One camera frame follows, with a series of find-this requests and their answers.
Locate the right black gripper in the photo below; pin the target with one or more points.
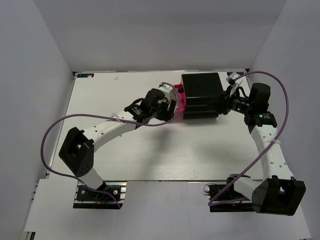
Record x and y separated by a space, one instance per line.
228 95

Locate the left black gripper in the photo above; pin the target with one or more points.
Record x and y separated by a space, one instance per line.
167 115

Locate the black drawer organizer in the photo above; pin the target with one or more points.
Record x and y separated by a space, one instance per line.
200 91

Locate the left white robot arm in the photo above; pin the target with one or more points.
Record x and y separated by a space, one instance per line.
79 146

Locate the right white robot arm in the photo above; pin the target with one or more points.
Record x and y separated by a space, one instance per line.
279 193

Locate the blue label sticker left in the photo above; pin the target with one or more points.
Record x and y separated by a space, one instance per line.
85 75

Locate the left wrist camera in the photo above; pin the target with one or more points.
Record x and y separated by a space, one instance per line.
168 91

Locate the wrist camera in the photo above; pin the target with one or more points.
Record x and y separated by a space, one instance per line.
168 91
232 80

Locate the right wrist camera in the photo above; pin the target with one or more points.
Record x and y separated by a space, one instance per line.
232 80

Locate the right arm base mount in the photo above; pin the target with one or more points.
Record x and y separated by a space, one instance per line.
234 205

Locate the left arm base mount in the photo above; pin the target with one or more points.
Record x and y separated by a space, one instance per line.
86 199

